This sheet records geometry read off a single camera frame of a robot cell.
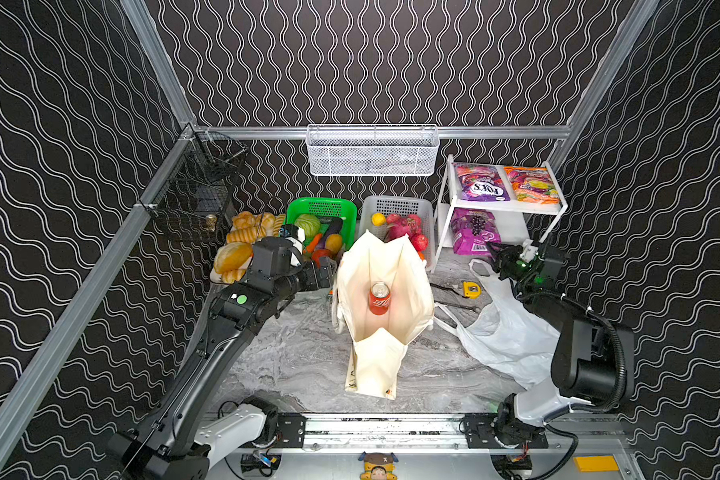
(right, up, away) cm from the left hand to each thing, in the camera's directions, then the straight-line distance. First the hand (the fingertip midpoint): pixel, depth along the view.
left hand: (327, 264), depth 70 cm
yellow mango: (-2, +6, +36) cm, 37 cm away
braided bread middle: (-34, +10, +42) cm, 55 cm away
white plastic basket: (+31, +21, +47) cm, 60 cm away
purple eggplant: (-2, +13, +43) cm, 45 cm away
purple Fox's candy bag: (+39, +22, +9) cm, 46 cm away
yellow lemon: (+15, +16, +47) cm, 51 cm away
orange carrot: (-10, +6, +40) cm, 41 cm away
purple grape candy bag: (+41, +9, +17) cm, 45 cm away
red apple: (+28, +6, +32) cm, 43 cm away
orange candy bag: (+54, +21, +10) cm, 59 cm away
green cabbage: (-11, +14, +39) cm, 43 cm away
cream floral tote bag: (+12, -15, -10) cm, 22 cm away
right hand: (+46, +5, +18) cm, 49 cm away
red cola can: (+13, -11, +17) cm, 24 cm away
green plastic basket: (0, +21, +47) cm, 51 cm away
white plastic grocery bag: (+50, -21, +17) cm, 57 cm away
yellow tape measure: (+45, -10, +29) cm, 54 cm away
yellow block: (+63, -47, 0) cm, 79 cm away
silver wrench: (+41, -13, +29) cm, 52 cm away
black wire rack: (-43, +21, +22) cm, 52 cm away
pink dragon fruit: (+22, +12, +33) cm, 42 cm away
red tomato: (-7, +3, +33) cm, 34 cm away
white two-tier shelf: (+60, +13, +29) cm, 68 cm away
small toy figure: (+12, -46, -2) cm, 47 cm away
